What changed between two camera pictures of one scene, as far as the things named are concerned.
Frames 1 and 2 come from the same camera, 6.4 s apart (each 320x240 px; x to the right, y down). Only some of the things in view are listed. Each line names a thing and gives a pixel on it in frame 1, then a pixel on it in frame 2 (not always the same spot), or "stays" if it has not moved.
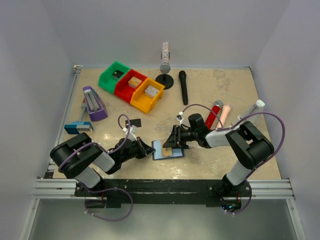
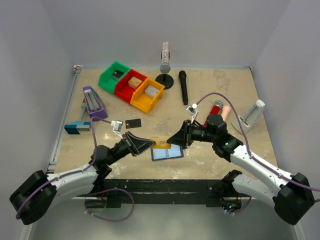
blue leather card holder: [157, 154] stays
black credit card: [136, 122] stays
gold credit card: [166, 152] → [161, 142]
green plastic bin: [106, 81] stays
